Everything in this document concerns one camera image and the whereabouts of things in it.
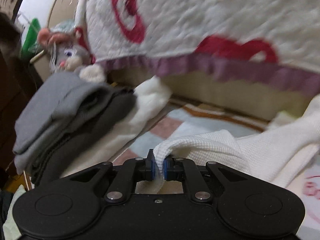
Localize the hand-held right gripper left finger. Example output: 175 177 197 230
70 149 155 203

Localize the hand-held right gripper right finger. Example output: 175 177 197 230
162 156 248 202

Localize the cream ribbed pajama shirt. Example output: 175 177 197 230
136 97 320 195

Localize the checkered pastel rug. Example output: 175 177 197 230
110 97 320 233

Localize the folded dark grey garment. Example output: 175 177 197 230
30 86 138 187

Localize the white fluffy garment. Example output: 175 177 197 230
60 76 173 179

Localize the folded grey sweater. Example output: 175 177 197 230
12 72 113 175

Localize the grey plush rabbit toy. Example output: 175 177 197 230
37 21 105 83

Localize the cream nightstand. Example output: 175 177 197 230
30 51 54 77

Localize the light green mat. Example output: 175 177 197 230
2 212 22 240

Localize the brown wooden wardrobe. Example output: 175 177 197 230
0 12 44 175

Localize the white quilted bedspread red print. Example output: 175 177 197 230
75 0 320 98

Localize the clear plastic bag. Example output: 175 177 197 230
52 21 77 34

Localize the green bag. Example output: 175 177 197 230
21 17 42 59

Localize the beige bed frame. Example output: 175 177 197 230
47 0 313 123

